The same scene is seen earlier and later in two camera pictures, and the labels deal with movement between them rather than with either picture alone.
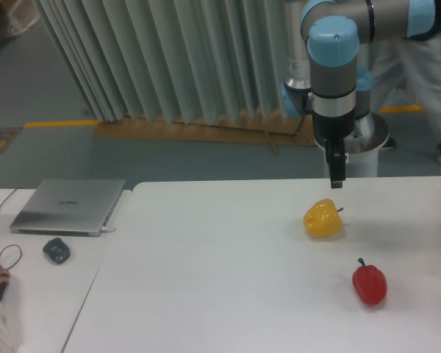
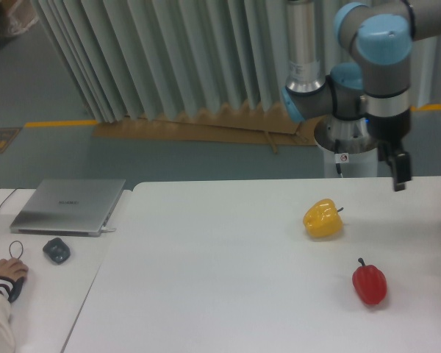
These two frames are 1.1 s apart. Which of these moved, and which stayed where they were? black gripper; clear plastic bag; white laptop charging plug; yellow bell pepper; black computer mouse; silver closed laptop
Moved: black gripper; black computer mouse
Stayed: yellow bell pepper; silver closed laptop; white laptop charging plug; clear plastic bag
